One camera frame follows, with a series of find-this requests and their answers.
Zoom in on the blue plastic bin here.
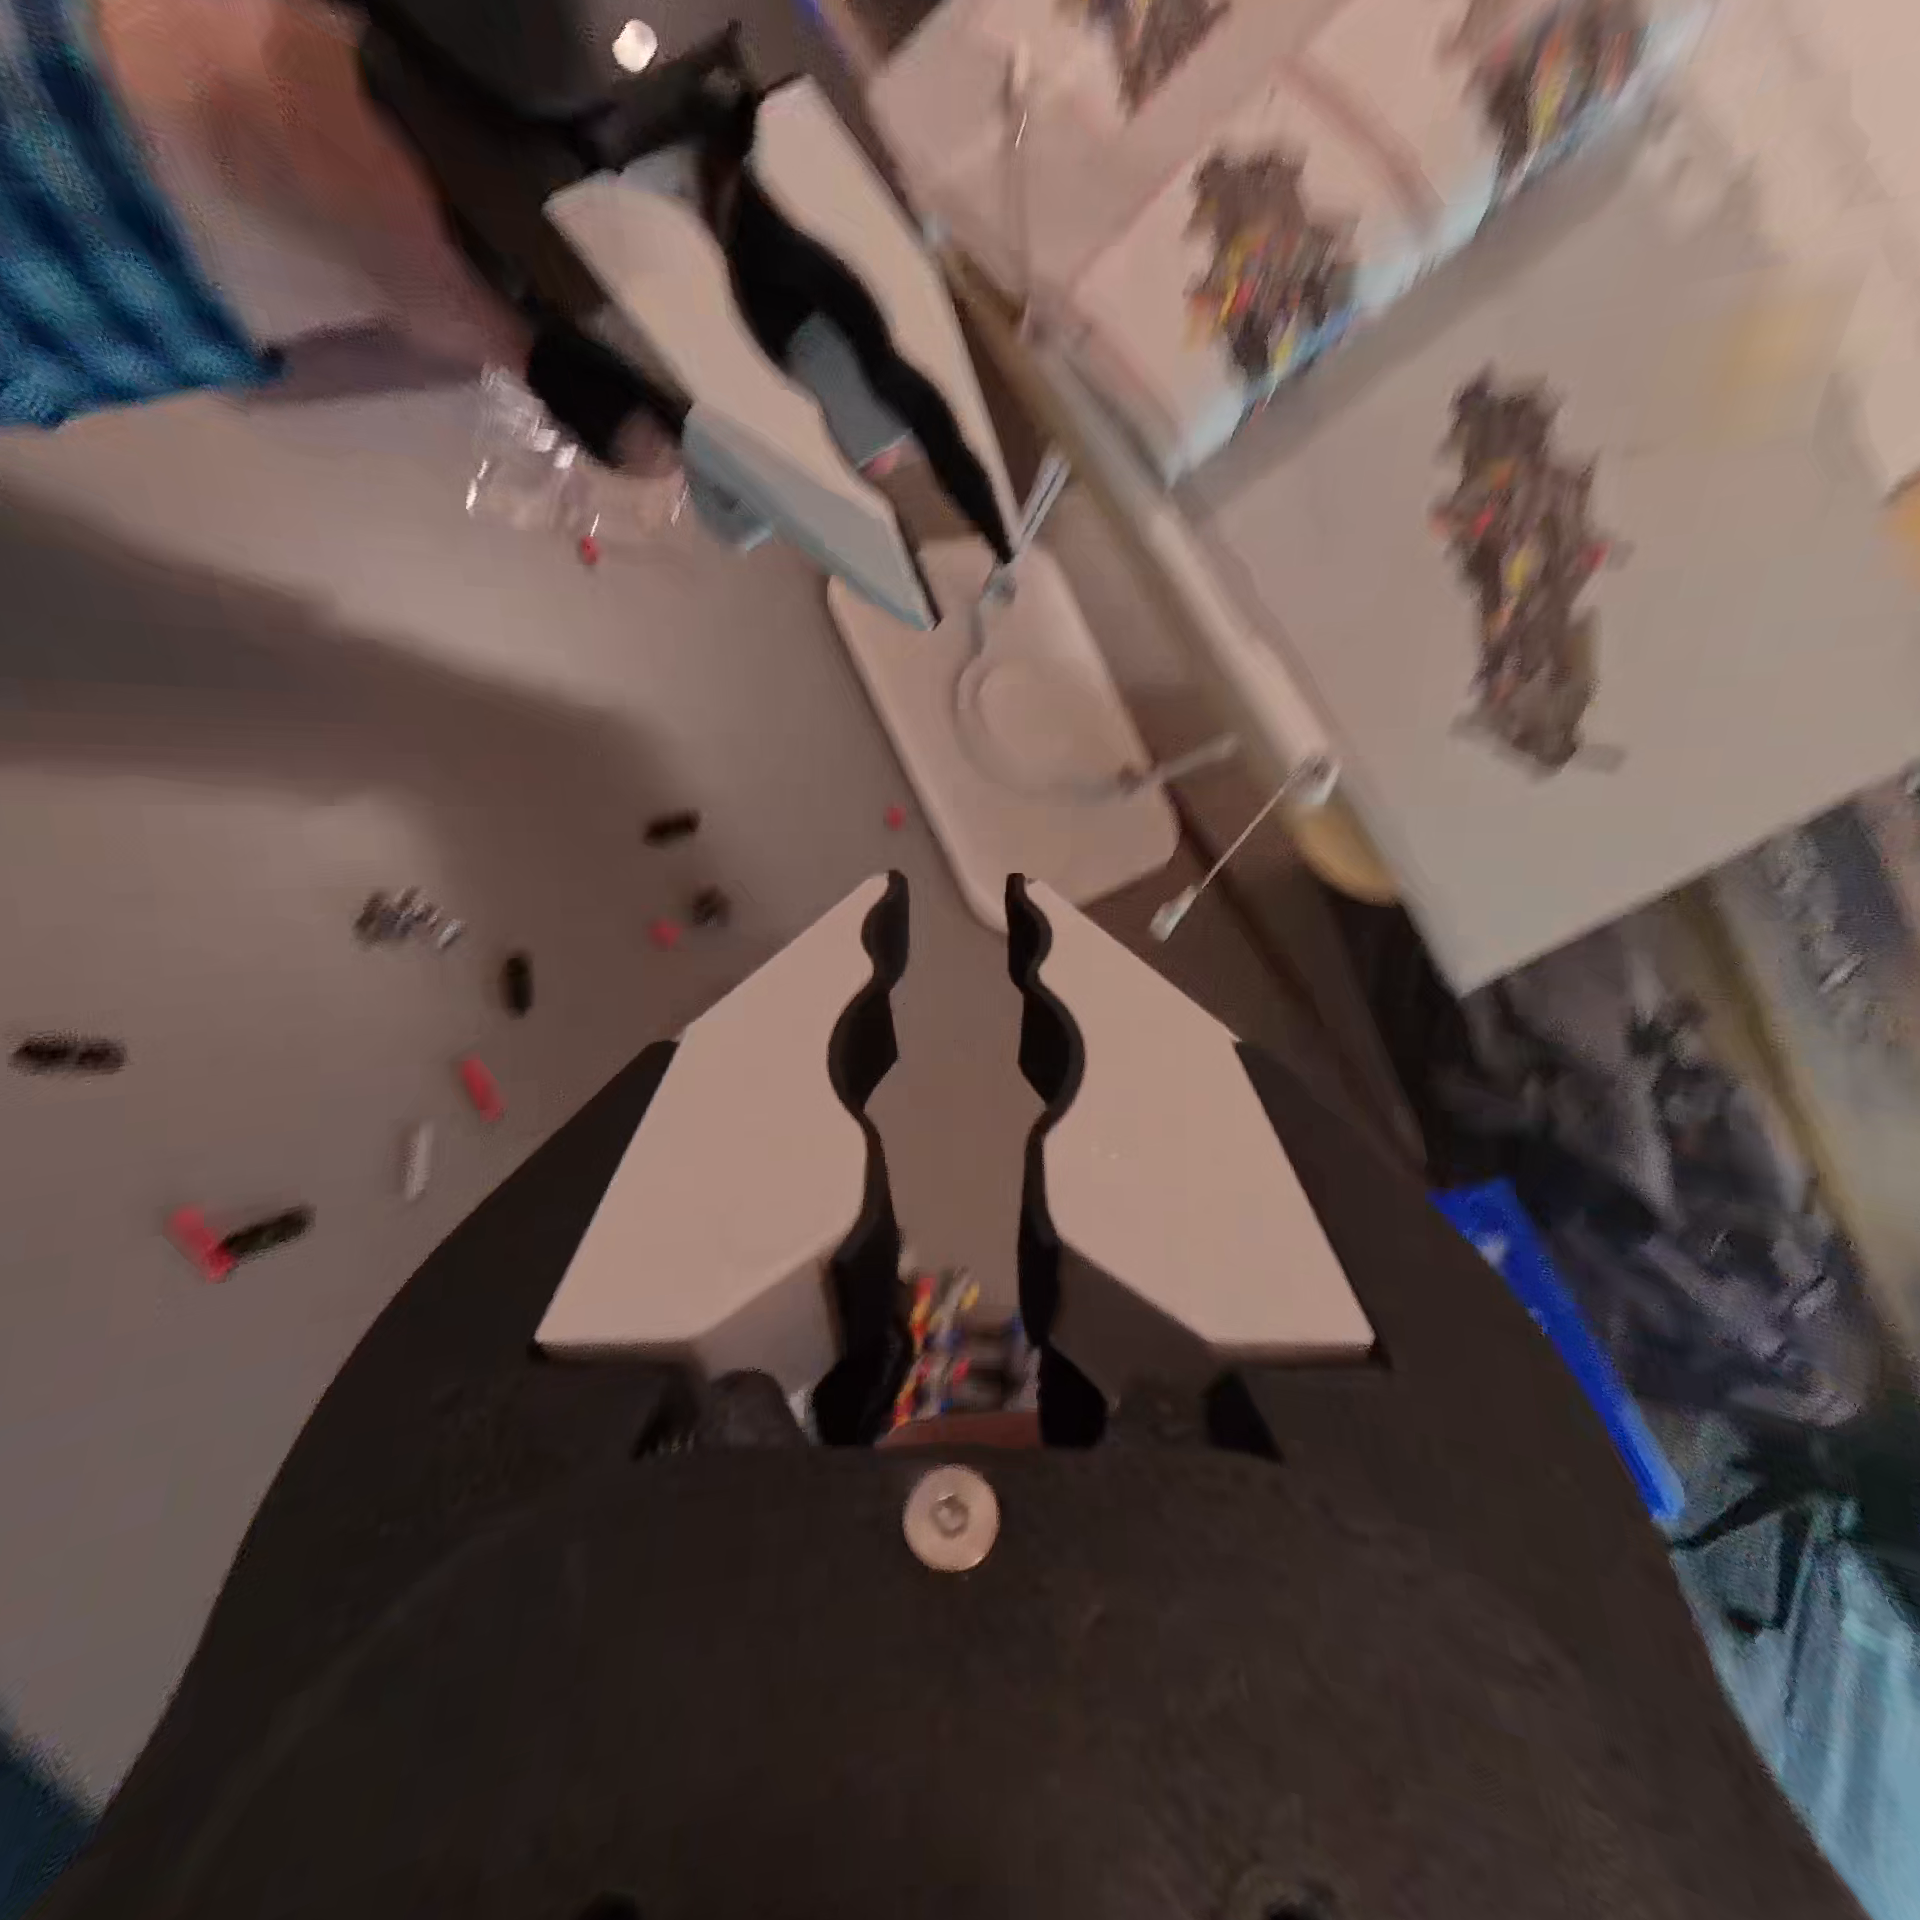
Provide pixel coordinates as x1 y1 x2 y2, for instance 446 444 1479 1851
1427 1177 1690 1520

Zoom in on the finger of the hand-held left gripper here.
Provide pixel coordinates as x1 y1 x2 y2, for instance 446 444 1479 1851
541 162 942 635
735 76 1026 569

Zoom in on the black lego set box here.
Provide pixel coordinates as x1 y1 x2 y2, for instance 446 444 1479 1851
1410 779 1920 1654

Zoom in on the multicolour lego technic assembly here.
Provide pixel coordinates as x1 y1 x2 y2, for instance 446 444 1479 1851
886 1269 1042 1425

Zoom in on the metal page holder wire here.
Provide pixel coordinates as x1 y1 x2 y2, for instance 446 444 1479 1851
1147 757 1343 944

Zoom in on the person's left hand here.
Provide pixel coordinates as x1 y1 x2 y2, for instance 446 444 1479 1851
107 0 694 485

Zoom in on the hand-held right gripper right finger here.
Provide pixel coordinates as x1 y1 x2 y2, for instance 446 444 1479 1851
1002 871 1378 1450

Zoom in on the large clear plastic bag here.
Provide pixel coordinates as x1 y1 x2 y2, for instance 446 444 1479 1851
464 369 693 534

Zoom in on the person's plaid shirt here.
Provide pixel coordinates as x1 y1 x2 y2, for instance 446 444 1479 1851
0 1726 91 1920

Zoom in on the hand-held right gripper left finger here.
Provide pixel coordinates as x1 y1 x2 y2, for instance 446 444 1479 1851
532 871 913 1450

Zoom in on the lego instruction book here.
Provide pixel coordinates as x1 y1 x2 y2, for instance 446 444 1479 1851
871 0 1920 993

